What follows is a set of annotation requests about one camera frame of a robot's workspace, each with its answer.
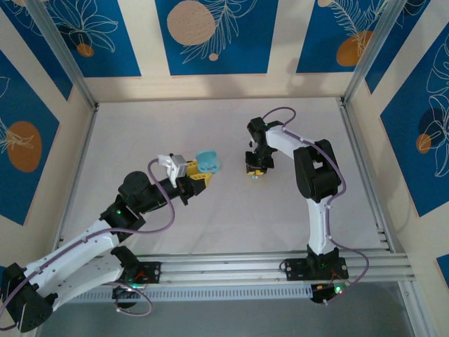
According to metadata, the blue earbud charging case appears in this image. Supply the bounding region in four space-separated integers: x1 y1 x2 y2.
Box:
194 150 225 175

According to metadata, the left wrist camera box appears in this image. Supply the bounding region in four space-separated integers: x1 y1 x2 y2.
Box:
156 153 189 189

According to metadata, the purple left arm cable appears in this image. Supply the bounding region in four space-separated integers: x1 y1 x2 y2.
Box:
0 157 175 331

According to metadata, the aluminium side rail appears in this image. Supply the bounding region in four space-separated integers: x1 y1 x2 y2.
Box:
51 105 100 260
336 98 396 252

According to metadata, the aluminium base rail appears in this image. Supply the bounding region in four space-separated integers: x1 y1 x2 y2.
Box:
52 251 417 291

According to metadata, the grey slotted cable duct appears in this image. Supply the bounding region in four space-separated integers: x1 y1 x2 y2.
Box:
69 284 315 305

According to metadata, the aluminium frame post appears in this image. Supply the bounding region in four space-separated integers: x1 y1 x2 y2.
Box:
342 0 410 105
26 0 99 110
398 280 428 337

